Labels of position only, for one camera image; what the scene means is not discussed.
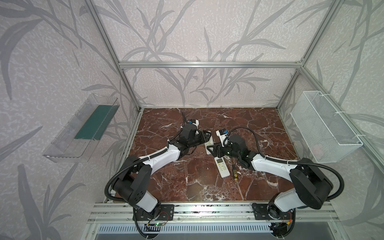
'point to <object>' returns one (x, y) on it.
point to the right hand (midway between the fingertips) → (210, 141)
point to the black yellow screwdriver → (235, 173)
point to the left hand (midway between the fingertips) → (211, 131)
